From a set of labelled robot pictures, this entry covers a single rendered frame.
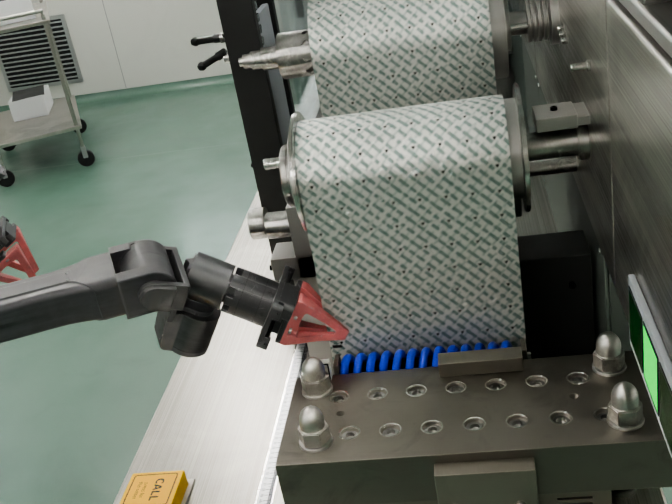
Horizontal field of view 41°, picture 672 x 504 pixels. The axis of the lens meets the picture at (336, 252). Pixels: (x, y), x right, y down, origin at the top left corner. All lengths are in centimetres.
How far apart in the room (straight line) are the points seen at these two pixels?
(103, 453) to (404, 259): 200
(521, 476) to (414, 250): 28
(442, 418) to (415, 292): 16
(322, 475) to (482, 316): 27
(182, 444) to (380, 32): 61
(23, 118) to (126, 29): 135
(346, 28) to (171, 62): 580
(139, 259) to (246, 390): 36
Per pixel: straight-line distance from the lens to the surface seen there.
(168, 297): 102
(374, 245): 102
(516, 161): 99
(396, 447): 95
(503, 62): 121
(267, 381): 133
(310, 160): 100
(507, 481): 93
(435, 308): 106
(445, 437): 95
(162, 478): 116
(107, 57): 712
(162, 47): 696
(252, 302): 105
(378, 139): 99
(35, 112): 601
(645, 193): 74
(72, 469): 289
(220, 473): 118
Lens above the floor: 162
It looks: 25 degrees down
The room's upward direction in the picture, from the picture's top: 10 degrees counter-clockwise
